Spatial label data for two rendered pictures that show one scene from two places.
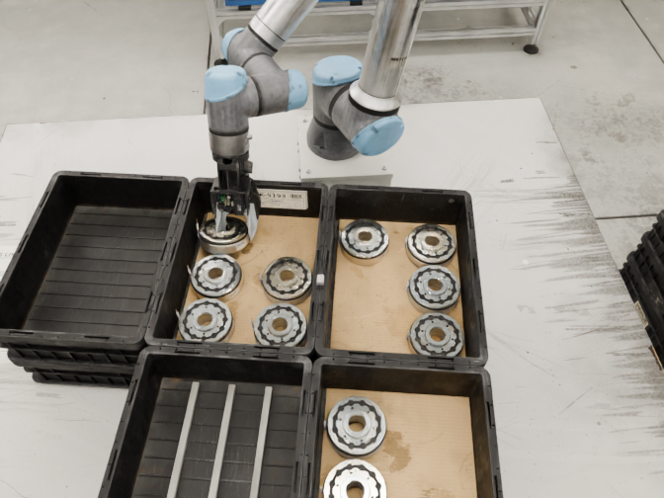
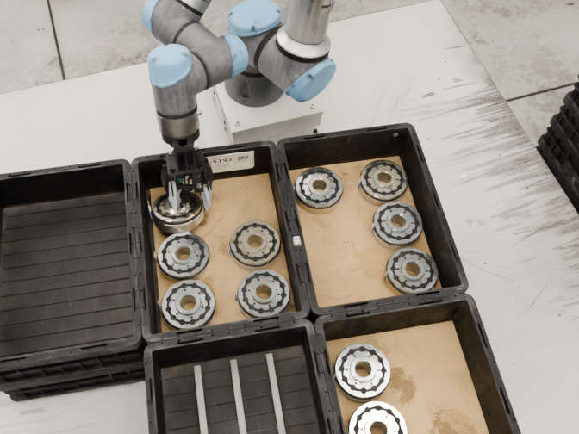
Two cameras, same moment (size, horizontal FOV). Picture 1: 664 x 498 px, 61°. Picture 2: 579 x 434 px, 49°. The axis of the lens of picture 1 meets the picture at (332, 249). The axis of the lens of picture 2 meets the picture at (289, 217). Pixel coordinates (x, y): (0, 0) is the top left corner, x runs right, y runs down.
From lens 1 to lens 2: 27 cm
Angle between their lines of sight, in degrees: 11
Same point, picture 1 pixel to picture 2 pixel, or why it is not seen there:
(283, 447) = (298, 406)
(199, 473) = not seen: outside the picture
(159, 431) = (176, 420)
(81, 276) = (38, 283)
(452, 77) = not seen: outside the picture
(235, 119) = (187, 100)
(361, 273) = (322, 222)
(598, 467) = (566, 354)
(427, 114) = (333, 34)
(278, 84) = (221, 55)
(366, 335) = (345, 283)
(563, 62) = not seen: outside the picture
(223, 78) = (172, 63)
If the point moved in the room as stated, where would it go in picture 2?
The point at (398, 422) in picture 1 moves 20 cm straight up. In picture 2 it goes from (396, 358) to (418, 320)
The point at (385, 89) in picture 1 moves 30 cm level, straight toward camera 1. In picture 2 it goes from (317, 35) to (342, 158)
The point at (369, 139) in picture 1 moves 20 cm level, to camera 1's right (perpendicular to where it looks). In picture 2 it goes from (306, 88) to (396, 72)
